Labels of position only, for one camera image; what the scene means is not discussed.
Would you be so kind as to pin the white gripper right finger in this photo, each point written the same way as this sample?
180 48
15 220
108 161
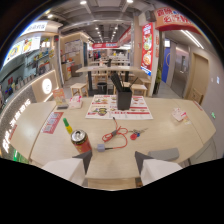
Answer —
159 170

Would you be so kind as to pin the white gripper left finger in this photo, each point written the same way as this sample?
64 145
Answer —
66 168

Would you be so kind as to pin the black chopstick holder box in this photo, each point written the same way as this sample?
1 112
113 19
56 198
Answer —
124 100

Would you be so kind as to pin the red beverage can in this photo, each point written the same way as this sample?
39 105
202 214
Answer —
80 141

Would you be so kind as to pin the yellow green marker pen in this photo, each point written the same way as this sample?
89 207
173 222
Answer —
67 125

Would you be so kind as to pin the keys with red tag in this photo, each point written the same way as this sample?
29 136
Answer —
136 133

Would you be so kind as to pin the red table sticker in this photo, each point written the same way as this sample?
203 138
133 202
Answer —
52 122

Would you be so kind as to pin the white red paper packet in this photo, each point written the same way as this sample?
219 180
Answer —
180 114

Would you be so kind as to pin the white pink tissue packet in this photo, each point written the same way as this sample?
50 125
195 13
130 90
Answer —
75 102

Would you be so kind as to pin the orange standing menu card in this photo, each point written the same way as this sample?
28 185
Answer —
59 97

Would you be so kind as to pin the large printed menu placemat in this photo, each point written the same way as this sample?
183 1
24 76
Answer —
118 107

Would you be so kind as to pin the wooden stool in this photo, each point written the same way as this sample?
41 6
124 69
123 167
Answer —
139 89
79 89

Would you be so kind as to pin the black trash bin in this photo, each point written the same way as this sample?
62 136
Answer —
102 88

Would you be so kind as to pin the black chopsticks bundle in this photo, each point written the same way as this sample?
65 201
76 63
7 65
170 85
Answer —
120 82

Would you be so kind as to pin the wooden door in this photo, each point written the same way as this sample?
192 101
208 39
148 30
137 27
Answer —
198 78

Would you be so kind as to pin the long wooden dining table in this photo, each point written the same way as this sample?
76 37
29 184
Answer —
106 69

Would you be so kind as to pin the red food poster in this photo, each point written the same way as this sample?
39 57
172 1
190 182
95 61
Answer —
147 48

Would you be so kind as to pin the red hanging banner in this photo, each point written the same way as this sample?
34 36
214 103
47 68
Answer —
176 19

